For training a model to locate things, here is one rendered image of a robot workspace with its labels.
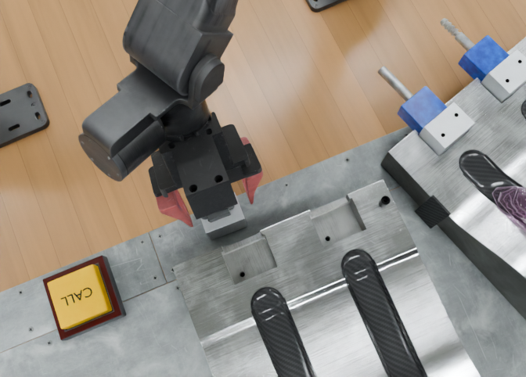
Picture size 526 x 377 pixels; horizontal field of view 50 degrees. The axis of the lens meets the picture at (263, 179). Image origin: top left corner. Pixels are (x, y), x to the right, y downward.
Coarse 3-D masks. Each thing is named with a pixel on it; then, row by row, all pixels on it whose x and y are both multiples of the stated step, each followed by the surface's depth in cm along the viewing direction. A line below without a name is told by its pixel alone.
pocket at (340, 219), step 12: (336, 204) 66; (348, 204) 67; (312, 216) 65; (324, 216) 66; (336, 216) 66; (348, 216) 66; (360, 216) 64; (324, 228) 66; (336, 228) 66; (348, 228) 66; (360, 228) 66; (324, 240) 66; (336, 240) 66
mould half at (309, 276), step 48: (384, 192) 64; (288, 240) 63; (384, 240) 63; (192, 288) 62; (240, 288) 62; (288, 288) 62; (336, 288) 62; (432, 288) 62; (240, 336) 61; (336, 336) 61; (432, 336) 61
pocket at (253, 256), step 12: (240, 240) 65; (252, 240) 65; (264, 240) 66; (228, 252) 65; (240, 252) 66; (252, 252) 66; (264, 252) 66; (228, 264) 65; (240, 264) 65; (252, 264) 65; (264, 264) 65; (276, 264) 65; (240, 276) 65; (252, 276) 65
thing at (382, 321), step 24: (360, 264) 63; (264, 288) 62; (360, 288) 62; (384, 288) 62; (264, 312) 62; (288, 312) 61; (360, 312) 61; (384, 312) 62; (264, 336) 61; (288, 336) 61; (384, 336) 61; (408, 336) 61; (288, 360) 61; (384, 360) 60; (408, 360) 61
